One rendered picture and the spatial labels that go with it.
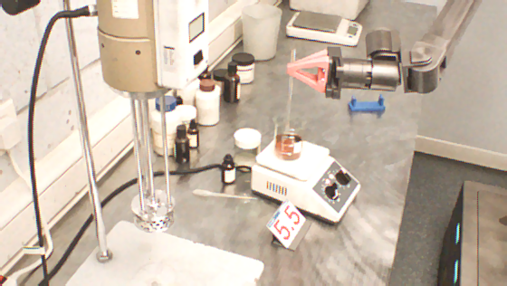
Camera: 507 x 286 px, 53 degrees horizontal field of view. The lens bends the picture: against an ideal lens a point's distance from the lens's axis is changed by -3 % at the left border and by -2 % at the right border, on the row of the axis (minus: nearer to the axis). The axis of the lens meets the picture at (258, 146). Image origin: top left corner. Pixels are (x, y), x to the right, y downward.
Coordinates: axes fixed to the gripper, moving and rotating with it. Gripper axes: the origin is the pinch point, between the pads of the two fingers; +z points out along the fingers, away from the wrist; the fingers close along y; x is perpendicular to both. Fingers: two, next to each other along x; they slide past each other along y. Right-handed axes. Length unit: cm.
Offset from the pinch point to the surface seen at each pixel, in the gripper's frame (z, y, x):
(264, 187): 3.5, 4.3, 25.1
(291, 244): -2.4, 17.7, 27.7
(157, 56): 16.7, 33.4, -16.2
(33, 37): 45.4, 7.3, -6.6
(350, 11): -24, -109, 25
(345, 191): -13.1, 4.4, 24.5
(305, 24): -6, -88, 24
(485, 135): -101, -127, 87
